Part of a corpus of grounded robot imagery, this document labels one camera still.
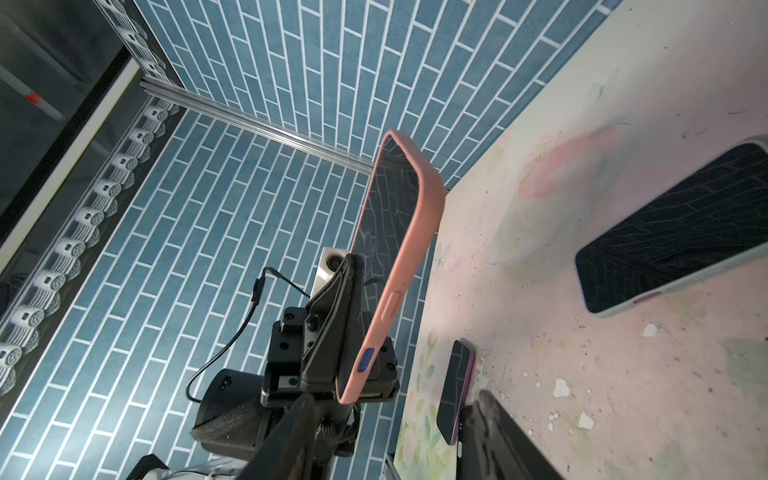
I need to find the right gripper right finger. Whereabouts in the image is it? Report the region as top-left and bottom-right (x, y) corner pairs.
(456, 390), (561, 480)

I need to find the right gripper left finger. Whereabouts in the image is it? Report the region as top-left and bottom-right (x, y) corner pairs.
(236, 394), (318, 480)

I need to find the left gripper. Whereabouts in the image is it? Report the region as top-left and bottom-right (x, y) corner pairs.
(260, 253), (399, 408)

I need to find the pink phone case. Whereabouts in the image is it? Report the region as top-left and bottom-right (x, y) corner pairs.
(337, 130), (446, 404)

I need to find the light blue phone case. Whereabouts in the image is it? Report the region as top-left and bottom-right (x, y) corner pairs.
(574, 136), (768, 319)

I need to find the blue phone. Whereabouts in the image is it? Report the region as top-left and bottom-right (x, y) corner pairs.
(352, 136), (419, 329)

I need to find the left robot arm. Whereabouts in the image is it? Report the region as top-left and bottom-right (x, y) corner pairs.
(129, 254), (399, 479)

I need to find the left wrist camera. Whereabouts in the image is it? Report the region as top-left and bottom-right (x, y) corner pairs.
(312, 247), (349, 295)

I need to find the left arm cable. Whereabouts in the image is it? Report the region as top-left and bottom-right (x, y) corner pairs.
(184, 266), (312, 404)

